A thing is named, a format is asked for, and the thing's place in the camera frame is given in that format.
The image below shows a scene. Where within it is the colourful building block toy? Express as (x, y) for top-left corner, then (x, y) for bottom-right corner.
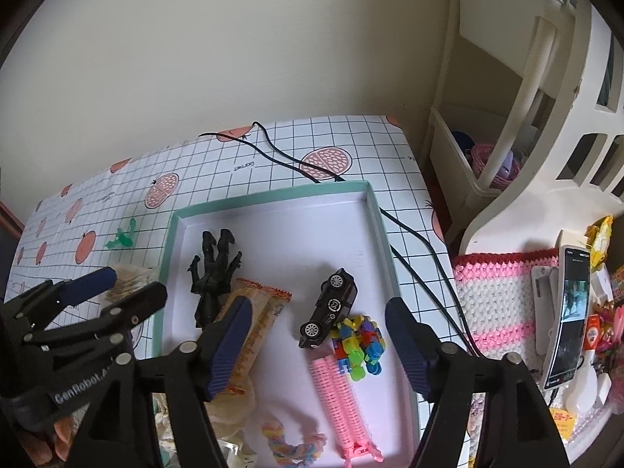
(330, 315), (386, 381)

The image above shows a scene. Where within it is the pink white crochet mat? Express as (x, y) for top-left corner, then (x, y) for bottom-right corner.
(453, 248), (558, 374)

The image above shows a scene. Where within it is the teal rimmed white tray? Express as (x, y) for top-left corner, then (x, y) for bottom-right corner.
(152, 182), (400, 467)

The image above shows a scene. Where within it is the fruit pattern grid tablecloth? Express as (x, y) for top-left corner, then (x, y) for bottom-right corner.
(6, 115), (457, 467)

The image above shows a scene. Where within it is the cotton swab pack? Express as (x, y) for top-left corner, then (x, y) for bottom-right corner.
(104, 263), (159, 303)

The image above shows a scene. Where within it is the black toy car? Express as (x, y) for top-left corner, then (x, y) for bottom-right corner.
(298, 267), (358, 349)

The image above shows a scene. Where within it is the person's left hand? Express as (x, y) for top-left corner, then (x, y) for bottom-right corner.
(20, 416), (74, 467)

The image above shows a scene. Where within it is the cream lace scrunchie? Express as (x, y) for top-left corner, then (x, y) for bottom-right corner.
(155, 379), (257, 468)

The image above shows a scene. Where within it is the cracker snack packet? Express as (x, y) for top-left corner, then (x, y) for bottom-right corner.
(217, 278), (292, 395)

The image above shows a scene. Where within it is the green plastic figure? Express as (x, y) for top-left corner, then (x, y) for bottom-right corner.
(105, 218), (137, 249)

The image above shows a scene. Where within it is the pink hair roller clip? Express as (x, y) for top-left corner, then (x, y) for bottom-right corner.
(309, 355), (384, 467)

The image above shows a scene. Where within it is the smartphone on white stand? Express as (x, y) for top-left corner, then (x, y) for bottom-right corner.
(531, 245), (590, 391)

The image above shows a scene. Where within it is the white bed frame shelf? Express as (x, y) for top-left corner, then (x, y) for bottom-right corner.
(421, 0), (623, 254)

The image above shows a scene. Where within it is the black toy hand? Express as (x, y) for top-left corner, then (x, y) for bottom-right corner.
(187, 228), (242, 328)

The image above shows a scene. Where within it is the black cable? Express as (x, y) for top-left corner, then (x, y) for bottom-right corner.
(198, 119), (481, 357)

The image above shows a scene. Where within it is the pastel braided hair tie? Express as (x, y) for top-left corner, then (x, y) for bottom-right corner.
(261, 420), (328, 468)

